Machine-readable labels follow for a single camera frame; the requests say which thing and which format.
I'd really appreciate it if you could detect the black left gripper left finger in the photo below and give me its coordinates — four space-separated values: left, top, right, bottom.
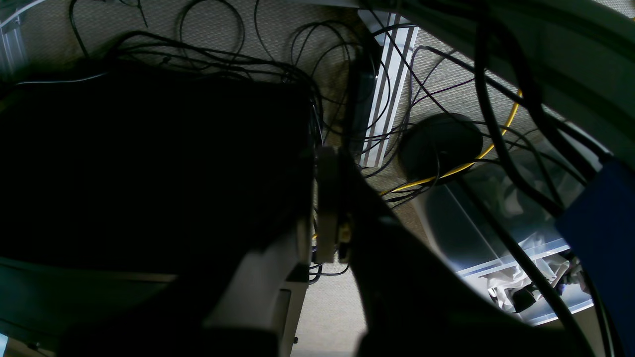
0 66 315 357

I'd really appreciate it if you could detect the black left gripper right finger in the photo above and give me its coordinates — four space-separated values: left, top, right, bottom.
317 147 590 357

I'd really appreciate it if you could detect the clear plastic storage bin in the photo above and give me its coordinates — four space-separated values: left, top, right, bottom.
414 144 603 326

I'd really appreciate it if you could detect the black round base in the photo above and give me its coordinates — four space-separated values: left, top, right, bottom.
397 113 484 181

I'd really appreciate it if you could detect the blue box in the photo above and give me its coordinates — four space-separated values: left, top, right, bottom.
555 160 635 357

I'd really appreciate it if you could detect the yellow cable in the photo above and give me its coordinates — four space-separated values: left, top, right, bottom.
380 89 524 196

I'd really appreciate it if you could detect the aluminium frame rail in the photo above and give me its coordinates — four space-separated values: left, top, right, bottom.
358 9 419 168

